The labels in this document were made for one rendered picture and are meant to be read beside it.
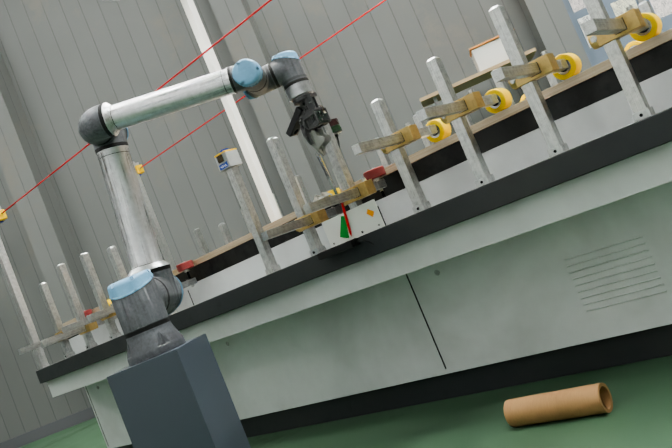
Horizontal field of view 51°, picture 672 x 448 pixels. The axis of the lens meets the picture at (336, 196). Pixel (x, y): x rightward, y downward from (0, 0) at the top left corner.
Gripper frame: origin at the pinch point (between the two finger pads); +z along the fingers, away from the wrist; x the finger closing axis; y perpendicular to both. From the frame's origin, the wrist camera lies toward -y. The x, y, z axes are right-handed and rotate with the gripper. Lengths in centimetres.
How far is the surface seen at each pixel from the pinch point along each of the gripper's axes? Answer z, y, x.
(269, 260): 26, -51, 6
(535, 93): 14, 75, 7
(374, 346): 74, -37, 28
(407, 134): 7.7, 31.5, 5.7
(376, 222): 29.5, 5.9, 5.6
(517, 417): 98, 36, -10
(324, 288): 44, -31, 8
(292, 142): -82, -292, 326
